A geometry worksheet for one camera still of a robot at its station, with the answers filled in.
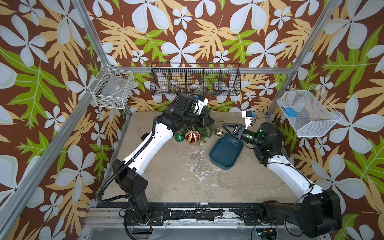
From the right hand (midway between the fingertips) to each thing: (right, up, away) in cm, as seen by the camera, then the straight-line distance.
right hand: (223, 127), depth 71 cm
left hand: (-5, +4, -2) cm, 6 cm away
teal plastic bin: (+8, -17, +29) cm, 34 cm away
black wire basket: (-6, +32, +25) cm, 41 cm away
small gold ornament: (-1, -3, +5) cm, 6 cm away
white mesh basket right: (+51, +5, +7) cm, 52 cm away
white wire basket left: (-63, +23, +15) cm, 68 cm away
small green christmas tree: (-8, -3, +11) cm, 14 cm away
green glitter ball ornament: (-22, -5, +8) cm, 24 cm away
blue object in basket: (+43, +9, +15) cm, 46 cm away
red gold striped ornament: (-15, -5, -2) cm, 16 cm away
